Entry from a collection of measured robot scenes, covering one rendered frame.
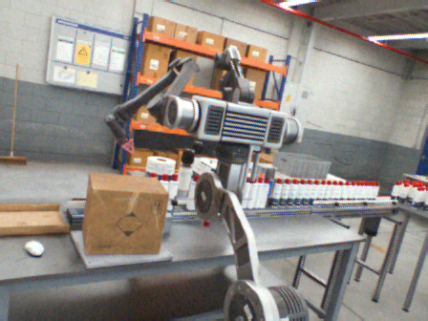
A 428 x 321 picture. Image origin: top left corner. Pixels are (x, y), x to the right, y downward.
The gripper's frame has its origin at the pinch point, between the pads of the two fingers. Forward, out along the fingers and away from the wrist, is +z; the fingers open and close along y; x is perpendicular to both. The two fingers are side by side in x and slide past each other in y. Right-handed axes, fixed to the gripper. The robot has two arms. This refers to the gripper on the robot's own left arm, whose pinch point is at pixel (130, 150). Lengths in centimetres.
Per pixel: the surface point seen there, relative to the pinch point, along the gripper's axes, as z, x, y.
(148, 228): 14, 17, -55
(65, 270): 6, 49, -59
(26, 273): -2, 59, -60
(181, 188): 46, -17, 16
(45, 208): 1, 51, -2
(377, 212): 167, -150, 0
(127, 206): 1, 18, -54
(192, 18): -2, -264, 434
